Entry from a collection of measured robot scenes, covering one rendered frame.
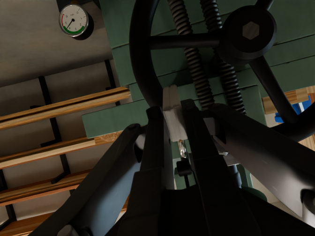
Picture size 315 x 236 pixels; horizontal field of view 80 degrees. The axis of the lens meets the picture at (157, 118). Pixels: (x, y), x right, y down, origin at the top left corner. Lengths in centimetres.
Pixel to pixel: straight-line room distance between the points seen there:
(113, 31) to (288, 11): 37
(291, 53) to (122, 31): 36
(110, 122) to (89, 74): 263
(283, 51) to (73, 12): 43
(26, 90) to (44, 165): 118
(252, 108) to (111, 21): 35
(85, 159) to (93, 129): 268
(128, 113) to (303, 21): 41
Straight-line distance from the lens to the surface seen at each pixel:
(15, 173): 372
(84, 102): 253
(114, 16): 49
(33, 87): 342
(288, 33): 50
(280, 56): 48
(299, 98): 69
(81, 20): 45
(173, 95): 17
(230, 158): 37
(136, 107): 44
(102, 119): 47
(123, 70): 45
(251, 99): 35
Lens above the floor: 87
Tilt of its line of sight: 3 degrees up
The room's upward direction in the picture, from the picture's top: 166 degrees clockwise
